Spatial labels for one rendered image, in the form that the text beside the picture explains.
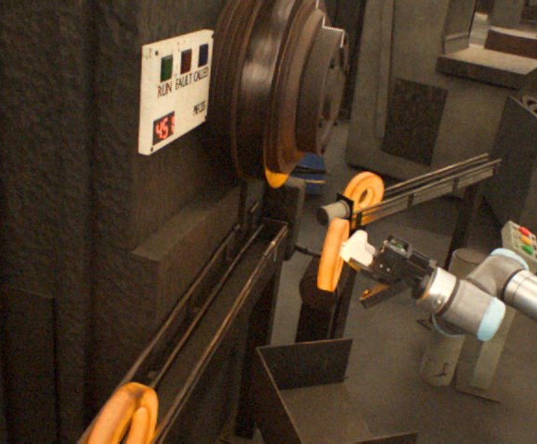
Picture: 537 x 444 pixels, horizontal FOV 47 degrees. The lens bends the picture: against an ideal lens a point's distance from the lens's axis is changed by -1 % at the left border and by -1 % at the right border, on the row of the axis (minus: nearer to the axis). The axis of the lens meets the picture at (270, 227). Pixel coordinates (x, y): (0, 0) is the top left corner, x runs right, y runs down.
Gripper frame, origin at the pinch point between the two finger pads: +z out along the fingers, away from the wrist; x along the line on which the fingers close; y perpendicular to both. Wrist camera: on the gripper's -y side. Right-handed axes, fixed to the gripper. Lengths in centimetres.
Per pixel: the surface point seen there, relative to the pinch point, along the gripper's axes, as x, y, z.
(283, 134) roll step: -3.3, 15.4, 20.8
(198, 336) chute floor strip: 14.6, -27.3, 16.7
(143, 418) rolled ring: 47, -22, 15
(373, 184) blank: -68, -8, -3
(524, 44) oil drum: -491, 24, -72
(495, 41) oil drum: -499, 15, -49
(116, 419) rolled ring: 56, -14, 17
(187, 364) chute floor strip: 23.3, -27.9, 15.1
